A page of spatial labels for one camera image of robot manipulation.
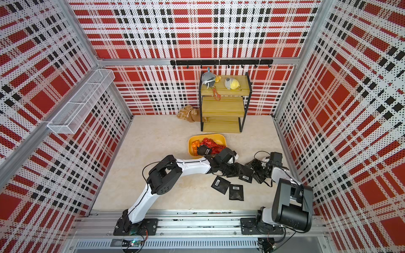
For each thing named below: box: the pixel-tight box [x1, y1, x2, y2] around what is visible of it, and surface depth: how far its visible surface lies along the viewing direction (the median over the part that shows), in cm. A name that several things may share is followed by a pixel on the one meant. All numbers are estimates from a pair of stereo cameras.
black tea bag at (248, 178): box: [238, 173, 254, 184], surface depth 91 cm
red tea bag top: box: [199, 137, 227, 149], surface depth 100 cm
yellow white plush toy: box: [224, 77, 243, 92], surface depth 87 cm
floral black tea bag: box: [197, 144, 212, 156], surface depth 100 cm
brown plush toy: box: [176, 104, 201, 123], surface depth 113 cm
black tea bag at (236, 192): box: [228, 183, 245, 201], surface depth 86 cm
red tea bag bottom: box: [210, 147, 225, 155], surface depth 100 cm
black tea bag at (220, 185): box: [210, 175, 231, 196], surface depth 88 cm
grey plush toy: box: [200, 66, 216, 90], surface depth 88 cm
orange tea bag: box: [191, 139, 200, 157], surface depth 104 cm
